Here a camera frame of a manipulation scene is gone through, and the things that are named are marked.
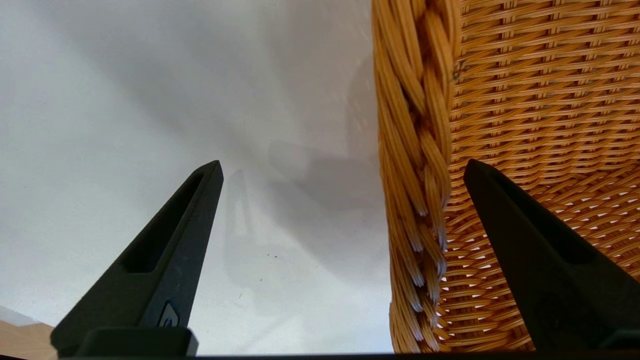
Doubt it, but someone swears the orange wicker basket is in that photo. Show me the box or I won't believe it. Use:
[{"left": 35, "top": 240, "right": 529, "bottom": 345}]
[{"left": 371, "top": 0, "right": 640, "bottom": 354}]

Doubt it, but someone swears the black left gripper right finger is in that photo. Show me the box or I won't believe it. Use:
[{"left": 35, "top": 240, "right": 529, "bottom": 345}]
[{"left": 463, "top": 158, "right": 640, "bottom": 352}]

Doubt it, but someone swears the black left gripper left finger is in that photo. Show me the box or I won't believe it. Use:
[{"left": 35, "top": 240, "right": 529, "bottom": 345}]
[{"left": 50, "top": 160, "right": 225, "bottom": 357}]

